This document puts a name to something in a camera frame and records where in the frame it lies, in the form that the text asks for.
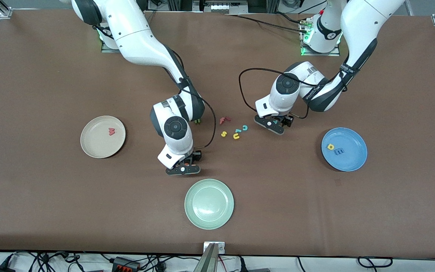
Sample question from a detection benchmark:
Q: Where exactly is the black red power strip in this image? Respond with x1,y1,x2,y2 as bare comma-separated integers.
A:
113,257,139,272

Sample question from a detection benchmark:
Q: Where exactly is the metal camera mast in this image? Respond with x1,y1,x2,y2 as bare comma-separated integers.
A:
193,242,225,272

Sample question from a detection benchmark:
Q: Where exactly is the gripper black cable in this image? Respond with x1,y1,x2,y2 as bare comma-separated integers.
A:
170,47,217,150
238,68,348,120

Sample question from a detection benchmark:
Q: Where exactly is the brown plate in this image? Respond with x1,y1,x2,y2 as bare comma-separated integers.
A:
80,116,126,159

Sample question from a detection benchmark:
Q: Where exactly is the pale green plate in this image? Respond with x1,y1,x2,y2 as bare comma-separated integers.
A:
184,179,234,230

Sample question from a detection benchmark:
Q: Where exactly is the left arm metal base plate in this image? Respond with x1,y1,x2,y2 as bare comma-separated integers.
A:
300,17,341,57

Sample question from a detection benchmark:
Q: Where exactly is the black cable on table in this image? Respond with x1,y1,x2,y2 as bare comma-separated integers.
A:
223,12,310,34
273,11,309,25

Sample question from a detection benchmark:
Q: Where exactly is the blue plate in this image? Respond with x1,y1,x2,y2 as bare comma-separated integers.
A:
321,127,368,172

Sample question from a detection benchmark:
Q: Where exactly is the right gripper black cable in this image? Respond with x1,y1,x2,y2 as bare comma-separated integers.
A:
170,47,217,150

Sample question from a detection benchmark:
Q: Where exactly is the metal frame device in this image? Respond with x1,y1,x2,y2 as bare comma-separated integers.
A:
193,0,249,15

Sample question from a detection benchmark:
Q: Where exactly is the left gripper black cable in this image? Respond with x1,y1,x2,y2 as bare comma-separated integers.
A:
238,68,348,120

